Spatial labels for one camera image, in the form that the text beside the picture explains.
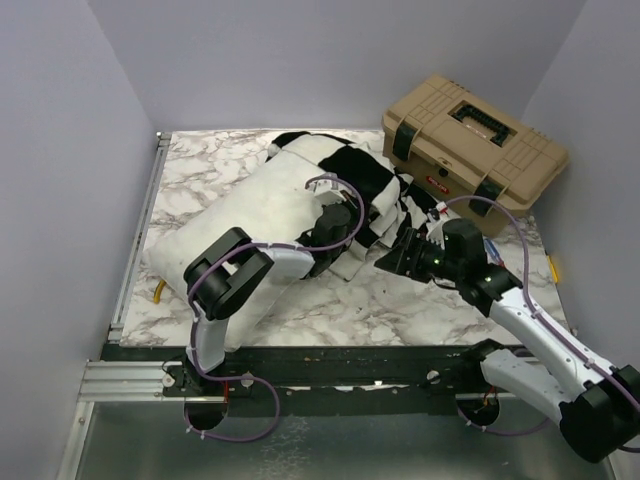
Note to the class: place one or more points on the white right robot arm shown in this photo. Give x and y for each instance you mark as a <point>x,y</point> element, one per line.
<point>594,404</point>

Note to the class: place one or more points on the tan plastic toolbox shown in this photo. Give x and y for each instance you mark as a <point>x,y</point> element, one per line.
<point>457,146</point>

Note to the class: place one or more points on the yellow handled pliers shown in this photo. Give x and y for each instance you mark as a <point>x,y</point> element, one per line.
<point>158,291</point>

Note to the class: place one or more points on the blue handled screwdriver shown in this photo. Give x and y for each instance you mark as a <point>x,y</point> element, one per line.
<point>493,252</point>

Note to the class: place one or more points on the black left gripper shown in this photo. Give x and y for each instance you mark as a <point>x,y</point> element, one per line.
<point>353,207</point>

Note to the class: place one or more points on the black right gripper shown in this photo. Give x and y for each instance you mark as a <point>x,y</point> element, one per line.
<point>396,260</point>

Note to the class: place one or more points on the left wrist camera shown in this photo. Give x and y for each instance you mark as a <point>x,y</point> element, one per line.
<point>326,190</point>

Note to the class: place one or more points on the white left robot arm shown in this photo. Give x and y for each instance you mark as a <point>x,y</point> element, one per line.
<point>221,280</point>

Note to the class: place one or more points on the black front mounting rail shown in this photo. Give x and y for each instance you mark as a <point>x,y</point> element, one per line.
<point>328,381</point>

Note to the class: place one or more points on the aluminium left side rail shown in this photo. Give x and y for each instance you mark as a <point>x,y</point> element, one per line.
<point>123,299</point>

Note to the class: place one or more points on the black and white checkered pillowcase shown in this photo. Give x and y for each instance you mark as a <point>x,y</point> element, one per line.
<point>393,203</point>

